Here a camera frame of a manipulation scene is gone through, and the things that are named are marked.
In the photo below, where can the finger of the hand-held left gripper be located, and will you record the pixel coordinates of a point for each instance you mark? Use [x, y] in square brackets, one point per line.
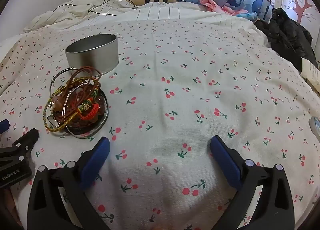
[3, 125]
[27, 140]

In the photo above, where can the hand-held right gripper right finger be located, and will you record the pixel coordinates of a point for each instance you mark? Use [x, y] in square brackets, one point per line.
[223, 162]

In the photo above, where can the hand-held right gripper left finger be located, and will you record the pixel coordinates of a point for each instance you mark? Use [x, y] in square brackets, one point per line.
[96, 162]

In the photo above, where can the round silver tin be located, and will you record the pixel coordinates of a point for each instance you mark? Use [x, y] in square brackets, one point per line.
[95, 57]

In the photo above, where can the cherry print blanket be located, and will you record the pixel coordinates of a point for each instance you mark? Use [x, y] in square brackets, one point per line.
[187, 95]

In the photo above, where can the round printed tin lid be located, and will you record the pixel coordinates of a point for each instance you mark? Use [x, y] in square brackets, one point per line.
[315, 126]

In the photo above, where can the white paper sheet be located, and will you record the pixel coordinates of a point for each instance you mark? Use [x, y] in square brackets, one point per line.
[311, 72]

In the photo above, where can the black jacket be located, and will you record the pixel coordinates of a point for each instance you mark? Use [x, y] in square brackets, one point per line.
[287, 35]

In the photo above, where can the light blue cloth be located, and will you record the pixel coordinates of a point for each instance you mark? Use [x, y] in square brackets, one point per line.
[247, 16]

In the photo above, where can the pink cloth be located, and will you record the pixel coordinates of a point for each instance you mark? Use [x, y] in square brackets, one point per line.
[212, 3]

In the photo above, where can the tree wall sticker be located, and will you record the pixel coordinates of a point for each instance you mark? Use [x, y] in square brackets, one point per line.
[300, 2]

